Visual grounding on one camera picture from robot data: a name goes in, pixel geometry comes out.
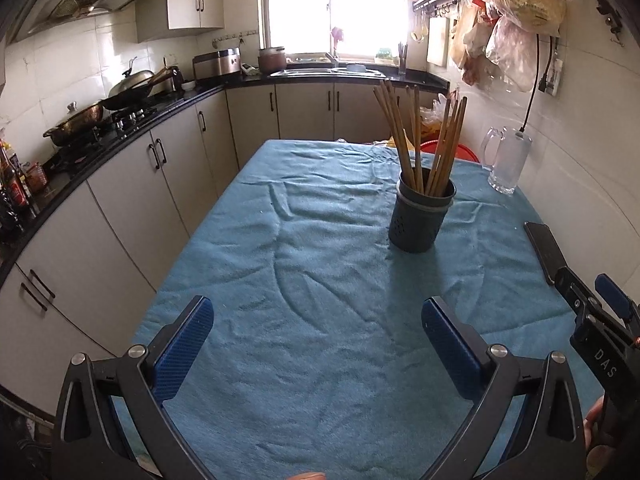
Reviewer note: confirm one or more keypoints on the person left hand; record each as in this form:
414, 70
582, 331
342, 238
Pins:
309, 475

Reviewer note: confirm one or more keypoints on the bamboo chopstick nine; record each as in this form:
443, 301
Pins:
400, 129

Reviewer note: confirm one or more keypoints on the black wok with lid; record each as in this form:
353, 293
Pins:
137, 86

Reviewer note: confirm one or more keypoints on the person right hand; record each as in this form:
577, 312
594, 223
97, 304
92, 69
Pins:
598, 456

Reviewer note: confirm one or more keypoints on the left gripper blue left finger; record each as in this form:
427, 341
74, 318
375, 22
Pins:
89, 442

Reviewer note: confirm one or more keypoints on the blue towel table cloth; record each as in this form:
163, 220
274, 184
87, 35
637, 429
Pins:
317, 360

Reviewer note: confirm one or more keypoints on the bamboo chopstick two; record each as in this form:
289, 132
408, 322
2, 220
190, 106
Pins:
439, 150

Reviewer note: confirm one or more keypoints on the sauce bottles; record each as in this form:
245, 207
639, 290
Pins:
18, 207

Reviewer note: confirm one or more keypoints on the silver rice cooker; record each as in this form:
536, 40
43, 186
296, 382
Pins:
217, 64

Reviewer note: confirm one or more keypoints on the lower kitchen cabinets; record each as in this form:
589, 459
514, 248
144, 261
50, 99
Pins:
81, 278

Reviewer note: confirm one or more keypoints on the steel pot on stove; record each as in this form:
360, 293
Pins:
76, 122

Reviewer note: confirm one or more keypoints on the clear glass mug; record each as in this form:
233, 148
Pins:
503, 152

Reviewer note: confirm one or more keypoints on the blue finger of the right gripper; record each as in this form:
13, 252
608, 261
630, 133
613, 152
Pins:
613, 295
576, 293

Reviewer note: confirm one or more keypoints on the bamboo chopstick seven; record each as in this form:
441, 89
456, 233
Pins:
452, 148

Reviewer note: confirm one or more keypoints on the bamboo chopstick one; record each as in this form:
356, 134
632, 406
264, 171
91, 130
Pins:
401, 138

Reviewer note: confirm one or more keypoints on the bamboo chopstick three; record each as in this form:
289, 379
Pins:
431, 182

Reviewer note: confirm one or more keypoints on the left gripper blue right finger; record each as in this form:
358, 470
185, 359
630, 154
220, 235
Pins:
547, 441

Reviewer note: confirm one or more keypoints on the kitchen window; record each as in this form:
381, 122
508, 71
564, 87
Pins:
368, 30

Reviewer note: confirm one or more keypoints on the kitchen cabinets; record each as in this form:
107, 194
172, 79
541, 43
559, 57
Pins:
161, 19
81, 278

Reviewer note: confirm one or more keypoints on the brown clay pot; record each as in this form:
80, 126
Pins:
272, 60

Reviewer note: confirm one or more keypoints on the bamboo chopstick five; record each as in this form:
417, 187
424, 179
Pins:
447, 145

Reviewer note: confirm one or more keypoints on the dark utensil holder cup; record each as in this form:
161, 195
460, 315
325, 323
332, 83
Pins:
417, 218

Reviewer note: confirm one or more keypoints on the bamboo chopstick four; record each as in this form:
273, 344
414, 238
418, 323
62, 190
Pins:
416, 125

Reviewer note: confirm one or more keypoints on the black smartphone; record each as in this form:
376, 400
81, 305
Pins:
548, 252

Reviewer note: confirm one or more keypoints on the upper kitchen cabinets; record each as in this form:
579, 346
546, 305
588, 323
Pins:
161, 19

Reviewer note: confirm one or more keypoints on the hanging plastic bags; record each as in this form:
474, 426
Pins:
499, 38

